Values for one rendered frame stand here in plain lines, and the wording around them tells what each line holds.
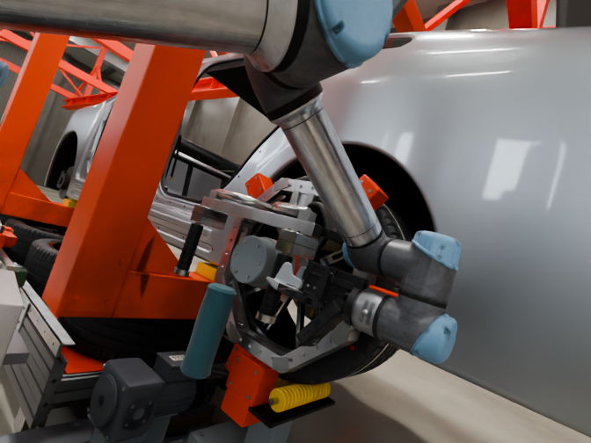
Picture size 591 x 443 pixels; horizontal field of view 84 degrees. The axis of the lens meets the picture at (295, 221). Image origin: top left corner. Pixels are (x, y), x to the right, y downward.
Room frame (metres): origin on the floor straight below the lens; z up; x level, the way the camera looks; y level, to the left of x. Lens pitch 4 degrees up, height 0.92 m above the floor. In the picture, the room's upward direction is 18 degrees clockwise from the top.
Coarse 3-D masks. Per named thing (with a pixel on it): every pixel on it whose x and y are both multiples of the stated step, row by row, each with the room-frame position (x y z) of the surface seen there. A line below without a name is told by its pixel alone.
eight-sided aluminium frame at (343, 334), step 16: (272, 192) 1.07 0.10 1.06; (288, 192) 1.06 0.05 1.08; (304, 192) 0.99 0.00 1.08; (256, 208) 1.10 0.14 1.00; (240, 224) 1.13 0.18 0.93; (224, 256) 1.15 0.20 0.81; (224, 272) 1.13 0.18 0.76; (240, 304) 1.12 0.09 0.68; (240, 320) 1.10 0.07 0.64; (240, 336) 1.03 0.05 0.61; (256, 336) 1.05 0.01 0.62; (336, 336) 0.83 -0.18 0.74; (352, 336) 0.83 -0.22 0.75; (256, 352) 0.98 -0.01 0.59; (272, 352) 0.95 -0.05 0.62; (288, 352) 0.91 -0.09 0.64; (304, 352) 0.90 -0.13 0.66; (320, 352) 0.85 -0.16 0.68; (288, 368) 0.90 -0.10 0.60
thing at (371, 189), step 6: (360, 180) 0.88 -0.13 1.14; (366, 180) 0.86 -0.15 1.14; (372, 180) 0.90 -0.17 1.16; (366, 186) 0.86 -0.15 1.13; (372, 186) 0.85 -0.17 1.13; (378, 186) 0.90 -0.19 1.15; (366, 192) 0.86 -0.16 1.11; (372, 192) 0.85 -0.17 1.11; (378, 192) 0.85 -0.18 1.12; (372, 198) 0.85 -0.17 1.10; (378, 198) 0.87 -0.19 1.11; (384, 198) 0.88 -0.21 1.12; (372, 204) 0.88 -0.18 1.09; (378, 204) 0.89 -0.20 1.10
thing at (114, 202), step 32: (128, 64) 1.06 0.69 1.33; (160, 64) 0.99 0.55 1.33; (192, 64) 1.07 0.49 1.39; (128, 96) 1.00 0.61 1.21; (160, 96) 1.02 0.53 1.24; (128, 128) 0.98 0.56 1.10; (160, 128) 1.05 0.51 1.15; (96, 160) 1.05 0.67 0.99; (128, 160) 1.00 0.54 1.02; (160, 160) 1.07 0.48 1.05; (96, 192) 0.99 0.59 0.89; (128, 192) 1.03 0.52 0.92; (96, 224) 0.98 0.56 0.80; (128, 224) 1.05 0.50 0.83; (64, 256) 1.03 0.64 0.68; (96, 256) 1.00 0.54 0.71; (128, 256) 1.07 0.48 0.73; (64, 288) 0.97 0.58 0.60; (96, 288) 1.03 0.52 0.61
